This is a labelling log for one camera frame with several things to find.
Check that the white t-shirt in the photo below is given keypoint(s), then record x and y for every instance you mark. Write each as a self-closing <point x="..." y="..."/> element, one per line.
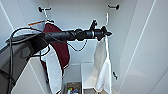
<point x="103" y="66"/>

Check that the white wardrobe door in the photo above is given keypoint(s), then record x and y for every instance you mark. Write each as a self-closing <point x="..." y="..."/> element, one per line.
<point x="146" y="53"/>
<point x="30" y="83"/>

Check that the white wardrobe body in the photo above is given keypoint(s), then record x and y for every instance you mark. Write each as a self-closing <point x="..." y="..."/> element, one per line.
<point x="80" y="43"/>

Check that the black wardrobe hook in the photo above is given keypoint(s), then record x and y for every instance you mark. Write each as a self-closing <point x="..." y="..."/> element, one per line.
<point x="116" y="6"/>
<point x="40" y="9"/>

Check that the maroon and white jacket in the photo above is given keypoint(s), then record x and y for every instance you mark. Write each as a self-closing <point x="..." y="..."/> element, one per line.
<point x="61" y="50"/>

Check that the white wardrobe shelf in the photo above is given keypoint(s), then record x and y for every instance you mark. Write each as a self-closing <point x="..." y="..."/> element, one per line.
<point x="88" y="75"/>

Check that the orange bar with tag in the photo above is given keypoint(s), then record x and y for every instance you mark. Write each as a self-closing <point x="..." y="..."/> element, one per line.
<point x="36" y="23"/>

